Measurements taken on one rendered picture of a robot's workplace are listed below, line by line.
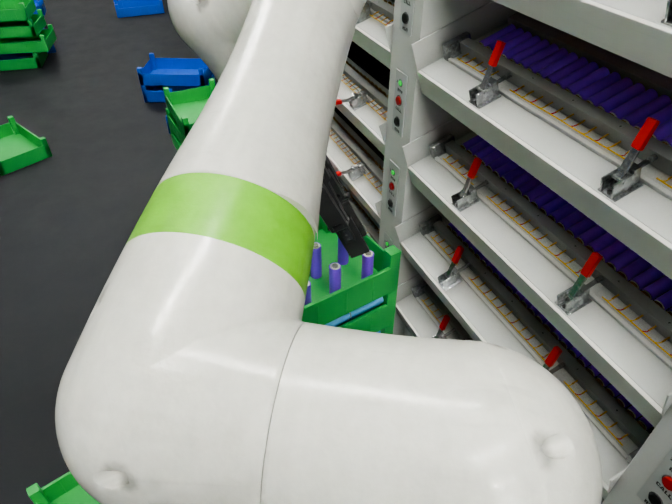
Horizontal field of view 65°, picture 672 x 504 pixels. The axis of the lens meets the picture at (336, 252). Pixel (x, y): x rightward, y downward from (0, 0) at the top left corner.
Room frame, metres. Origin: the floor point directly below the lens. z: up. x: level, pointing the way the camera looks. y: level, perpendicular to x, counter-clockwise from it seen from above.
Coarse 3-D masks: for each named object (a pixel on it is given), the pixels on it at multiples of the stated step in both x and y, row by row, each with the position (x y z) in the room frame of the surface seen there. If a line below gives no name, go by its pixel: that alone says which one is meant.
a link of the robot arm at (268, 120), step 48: (288, 0) 0.44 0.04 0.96; (336, 0) 0.46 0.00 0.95; (240, 48) 0.40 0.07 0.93; (288, 48) 0.39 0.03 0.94; (336, 48) 0.43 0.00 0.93; (240, 96) 0.34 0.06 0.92; (288, 96) 0.35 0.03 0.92; (336, 96) 0.41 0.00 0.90; (192, 144) 0.30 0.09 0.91; (240, 144) 0.29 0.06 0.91; (288, 144) 0.31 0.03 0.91; (288, 192) 0.27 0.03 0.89
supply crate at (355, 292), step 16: (320, 224) 0.76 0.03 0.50; (320, 240) 0.73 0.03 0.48; (336, 240) 0.73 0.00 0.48; (368, 240) 0.68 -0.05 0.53; (336, 256) 0.69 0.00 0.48; (384, 256) 0.61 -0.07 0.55; (400, 256) 0.61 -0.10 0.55; (352, 272) 0.65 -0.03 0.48; (384, 272) 0.59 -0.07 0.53; (320, 288) 0.61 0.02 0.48; (352, 288) 0.56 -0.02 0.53; (368, 288) 0.58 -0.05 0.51; (384, 288) 0.60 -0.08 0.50; (320, 304) 0.53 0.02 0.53; (336, 304) 0.55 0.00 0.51; (352, 304) 0.56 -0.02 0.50; (304, 320) 0.52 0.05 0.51; (320, 320) 0.53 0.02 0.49
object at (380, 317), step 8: (384, 296) 0.61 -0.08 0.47; (392, 296) 0.61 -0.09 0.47; (384, 304) 0.60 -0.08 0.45; (392, 304) 0.61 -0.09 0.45; (368, 312) 0.59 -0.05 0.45; (376, 312) 0.59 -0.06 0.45; (384, 312) 0.60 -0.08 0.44; (392, 312) 0.61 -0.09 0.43; (352, 320) 0.57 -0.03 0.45; (360, 320) 0.57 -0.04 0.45; (368, 320) 0.58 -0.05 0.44; (376, 320) 0.59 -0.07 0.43; (384, 320) 0.60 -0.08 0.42; (392, 320) 0.61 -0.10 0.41; (352, 328) 0.56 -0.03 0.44; (360, 328) 0.57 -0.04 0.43; (368, 328) 0.58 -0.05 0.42; (376, 328) 0.59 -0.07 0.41
